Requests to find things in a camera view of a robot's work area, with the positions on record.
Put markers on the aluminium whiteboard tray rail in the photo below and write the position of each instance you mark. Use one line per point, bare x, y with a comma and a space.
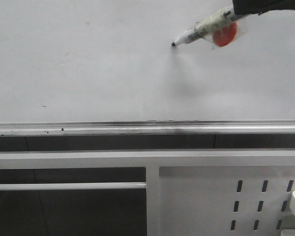
146, 128

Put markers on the white whiteboard marker pen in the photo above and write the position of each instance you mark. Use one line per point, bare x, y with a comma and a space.
205, 28

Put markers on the white metal pegboard frame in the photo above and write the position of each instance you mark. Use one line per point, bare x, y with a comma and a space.
147, 193

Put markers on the white whiteboard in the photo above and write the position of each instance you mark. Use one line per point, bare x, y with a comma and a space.
112, 60

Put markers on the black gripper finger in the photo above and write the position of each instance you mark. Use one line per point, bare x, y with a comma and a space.
244, 7

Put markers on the red round magnet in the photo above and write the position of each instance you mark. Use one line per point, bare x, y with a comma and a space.
225, 35

